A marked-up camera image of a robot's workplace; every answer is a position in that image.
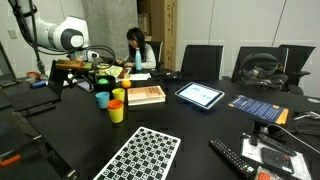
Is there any woman in grey sweater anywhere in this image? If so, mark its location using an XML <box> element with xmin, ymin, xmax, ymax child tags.
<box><xmin>117</xmin><ymin>27</ymin><xmax>156</xmax><ymax>70</ymax></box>

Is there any black laptop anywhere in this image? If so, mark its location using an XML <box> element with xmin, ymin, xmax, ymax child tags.
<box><xmin>4</xmin><ymin>60</ymin><xmax>64</xmax><ymax>112</ymax></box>

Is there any large yellow cup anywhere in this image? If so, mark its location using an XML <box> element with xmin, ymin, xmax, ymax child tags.
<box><xmin>109</xmin><ymin>108</ymin><xmax>123</xmax><ymax>123</ymax></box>

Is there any green ball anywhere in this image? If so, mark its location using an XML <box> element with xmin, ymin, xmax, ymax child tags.
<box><xmin>97</xmin><ymin>78</ymin><xmax>109</xmax><ymax>84</ymax></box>

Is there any orange white book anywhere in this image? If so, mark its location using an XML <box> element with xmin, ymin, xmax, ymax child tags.
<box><xmin>127</xmin><ymin>85</ymin><xmax>166</xmax><ymax>106</ymax></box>

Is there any black office chair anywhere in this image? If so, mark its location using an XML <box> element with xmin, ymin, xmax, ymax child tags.
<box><xmin>280</xmin><ymin>44</ymin><xmax>315</xmax><ymax>95</ymax></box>
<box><xmin>231</xmin><ymin>47</ymin><xmax>288</xmax><ymax>87</ymax></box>
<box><xmin>181</xmin><ymin>45</ymin><xmax>223</xmax><ymax>80</ymax></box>

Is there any tablet with lit screen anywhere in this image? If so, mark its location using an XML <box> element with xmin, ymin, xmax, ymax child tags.
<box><xmin>175</xmin><ymin>82</ymin><xmax>225</xmax><ymax>110</ymax></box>

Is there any black remote control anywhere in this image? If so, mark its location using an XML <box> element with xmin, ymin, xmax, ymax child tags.
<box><xmin>209</xmin><ymin>139</ymin><xmax>256</xmax><ymax>178</ymax></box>

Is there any white paper napkin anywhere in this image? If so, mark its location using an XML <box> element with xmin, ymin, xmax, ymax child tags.
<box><xmin>129</xmin><ymin>73</ymin><xmax>151</xmax><ymax>81</ymax></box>

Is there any blue cup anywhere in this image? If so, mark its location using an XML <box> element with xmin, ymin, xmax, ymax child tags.
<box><xmin>95</xmin><ymin>91</ymin><xmax>110</xmax><ymax>109</ymax></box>

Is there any chips bag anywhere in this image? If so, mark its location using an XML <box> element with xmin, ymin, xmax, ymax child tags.
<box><xmin>97</xmin><ymin>65</ymin><xmax>124</xmax><ymax>78</ymax></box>

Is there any black bowl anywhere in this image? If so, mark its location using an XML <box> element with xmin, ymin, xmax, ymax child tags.
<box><xmin>94</xmin><ymin>75</ymin><xmax>116</xmax><ymax>93</ymax></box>

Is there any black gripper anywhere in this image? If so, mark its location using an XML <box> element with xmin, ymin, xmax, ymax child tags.
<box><xmin>56</xmin><ymin>60</ymin><xmax>92</xmax><ymax>71</ymax></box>

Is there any blue orange booklet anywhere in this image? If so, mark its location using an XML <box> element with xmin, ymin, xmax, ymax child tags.
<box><xmin>229</xmin><ymin>95</ymin><xmax>289</xmax><ymax>125</ymax></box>

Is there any orange fruit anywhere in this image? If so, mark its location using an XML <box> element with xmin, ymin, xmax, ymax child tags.
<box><xmin>121</xmin><ymin>80</ymin><xmax>131</xmax><ymax>88</ymax></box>

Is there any orange cup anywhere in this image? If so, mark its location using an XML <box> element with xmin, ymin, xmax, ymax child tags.
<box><xmin>107</xmin><ymin>99</ymin><xmax>123</xmax><ymax>110</ymax></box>

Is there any checkerboard calibration board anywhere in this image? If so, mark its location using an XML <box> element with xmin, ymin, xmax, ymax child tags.
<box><xmin>93</xmin><ymin>126</ymin><xmax>181</xmax><ymax>180</ymax></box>

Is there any small yellow-green cup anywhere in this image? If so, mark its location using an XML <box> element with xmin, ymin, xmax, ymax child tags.
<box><xmin>112</xmin><ymin>88</ymin><xmax>125</xmax><ymax>101</ymax></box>

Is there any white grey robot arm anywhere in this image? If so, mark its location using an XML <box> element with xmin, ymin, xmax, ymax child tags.
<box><xmin>8</xmin><ymin>0</ymin><xmax>89</xmax><ymax>75</ymax></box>

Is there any teal water bottle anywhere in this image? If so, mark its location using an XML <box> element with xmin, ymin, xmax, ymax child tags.
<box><xmin>135</xmin><ymin>48</ymin><xmax>142</xmax><ymax>71</ymax></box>

